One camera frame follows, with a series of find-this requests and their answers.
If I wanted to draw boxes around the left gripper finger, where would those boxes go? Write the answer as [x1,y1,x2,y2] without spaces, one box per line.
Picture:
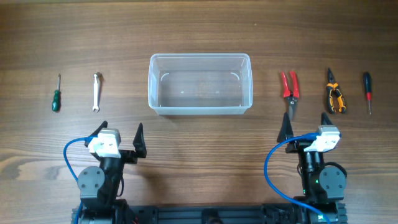
[132,123,146,152]
[85,121,108,147]

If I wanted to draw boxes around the orange black long-nose pliers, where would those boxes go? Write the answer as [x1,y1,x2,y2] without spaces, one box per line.
[326,68,347,114]

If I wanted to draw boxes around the red handled cutting pliers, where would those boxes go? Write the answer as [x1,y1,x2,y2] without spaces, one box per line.
[281,71,300,120]

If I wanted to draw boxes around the black red screwdriver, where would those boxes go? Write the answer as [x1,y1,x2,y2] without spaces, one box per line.
[363,72,372,114]

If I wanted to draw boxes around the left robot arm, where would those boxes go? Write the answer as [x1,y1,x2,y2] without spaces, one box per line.
[69,121,147,224]

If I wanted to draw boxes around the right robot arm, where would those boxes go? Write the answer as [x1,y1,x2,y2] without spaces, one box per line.
[275,113,348,223]

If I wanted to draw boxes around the clear plastic container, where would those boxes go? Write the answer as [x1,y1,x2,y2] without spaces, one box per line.
[148,53,253,116]

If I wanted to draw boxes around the small silver wrench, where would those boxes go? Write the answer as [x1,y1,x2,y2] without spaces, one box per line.
[92,72,102,112]

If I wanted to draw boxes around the left blue cable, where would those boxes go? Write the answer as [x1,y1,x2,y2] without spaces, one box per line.
[63,136,98,224]

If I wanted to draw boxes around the blue cable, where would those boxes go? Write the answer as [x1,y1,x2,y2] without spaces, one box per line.
[263,133,331,224]
[63,136,98,224]

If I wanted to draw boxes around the right blue cable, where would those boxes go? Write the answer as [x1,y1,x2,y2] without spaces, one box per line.
[263,133,331,224]

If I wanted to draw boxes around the green handled screwdriver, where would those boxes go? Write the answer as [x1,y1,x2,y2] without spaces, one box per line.
[52,73,62,113]

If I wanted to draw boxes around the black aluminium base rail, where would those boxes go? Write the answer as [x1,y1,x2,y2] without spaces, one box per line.
[71,202,348,224]

